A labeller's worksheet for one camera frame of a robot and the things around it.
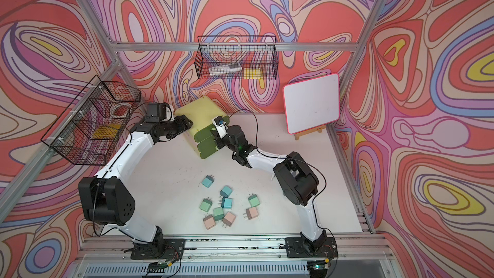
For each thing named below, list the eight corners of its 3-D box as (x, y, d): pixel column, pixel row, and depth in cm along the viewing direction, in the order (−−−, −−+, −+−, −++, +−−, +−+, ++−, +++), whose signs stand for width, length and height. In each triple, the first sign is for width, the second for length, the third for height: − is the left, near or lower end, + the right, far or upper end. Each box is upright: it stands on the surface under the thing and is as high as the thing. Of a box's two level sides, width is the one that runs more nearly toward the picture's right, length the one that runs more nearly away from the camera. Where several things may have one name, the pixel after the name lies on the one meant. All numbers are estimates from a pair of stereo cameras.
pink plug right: (245, 221, 82) (245, 219, 80) (242, 212, 84) (242, 211, 82) (258, 215, 83) (259, 214, 82) (255, 207, 86) (255, 205, 84)
